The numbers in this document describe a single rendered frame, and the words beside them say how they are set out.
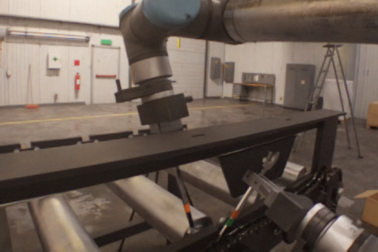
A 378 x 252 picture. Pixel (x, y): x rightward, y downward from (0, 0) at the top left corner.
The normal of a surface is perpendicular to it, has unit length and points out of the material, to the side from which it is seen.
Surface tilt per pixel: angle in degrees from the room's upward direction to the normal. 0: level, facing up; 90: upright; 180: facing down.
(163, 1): 77
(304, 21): 117
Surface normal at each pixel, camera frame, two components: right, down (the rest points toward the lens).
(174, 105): 0.61, -0.11
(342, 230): -0.23, -0.80
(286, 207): -0.68, -0.32
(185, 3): 0.41, -0.08
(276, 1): -0.82, -0.22
